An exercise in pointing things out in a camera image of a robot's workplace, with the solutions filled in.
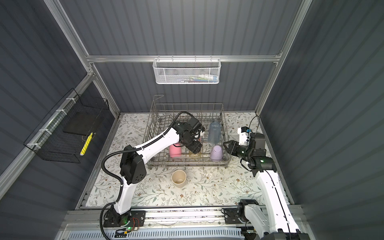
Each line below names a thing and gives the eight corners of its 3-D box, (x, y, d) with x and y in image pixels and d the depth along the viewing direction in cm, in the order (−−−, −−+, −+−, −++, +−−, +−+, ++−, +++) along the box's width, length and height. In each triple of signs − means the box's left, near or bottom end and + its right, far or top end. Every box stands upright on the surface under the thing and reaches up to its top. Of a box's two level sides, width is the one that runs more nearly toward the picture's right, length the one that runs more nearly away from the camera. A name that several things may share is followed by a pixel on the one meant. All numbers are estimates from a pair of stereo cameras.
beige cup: (172, 190, 84) (169, 184, 76) (173, 176, 89) (171, 169, 81) (185, 190, 84) (184, 184, 76) (186, 176, 89) (185, 169, 81)
